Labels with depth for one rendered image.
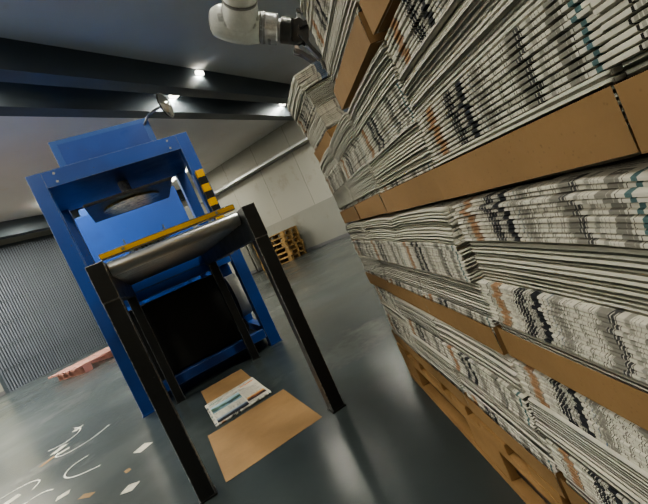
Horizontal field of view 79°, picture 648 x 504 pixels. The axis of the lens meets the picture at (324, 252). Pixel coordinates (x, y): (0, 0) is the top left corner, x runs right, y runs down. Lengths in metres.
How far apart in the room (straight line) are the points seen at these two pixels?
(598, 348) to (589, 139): 0.19
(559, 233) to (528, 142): 0.08
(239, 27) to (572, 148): 1.16
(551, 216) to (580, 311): 0.09
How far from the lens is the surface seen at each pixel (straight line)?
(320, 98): 1.20
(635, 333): 0.38
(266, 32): 1.38
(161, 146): 2.84
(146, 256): 1.40
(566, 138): 0.34
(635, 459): 0.50
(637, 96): 0.29
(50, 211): 2.77
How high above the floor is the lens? 0.65
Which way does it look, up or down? 4 degrees down
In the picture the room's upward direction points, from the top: 24 degrees counter-clockwise
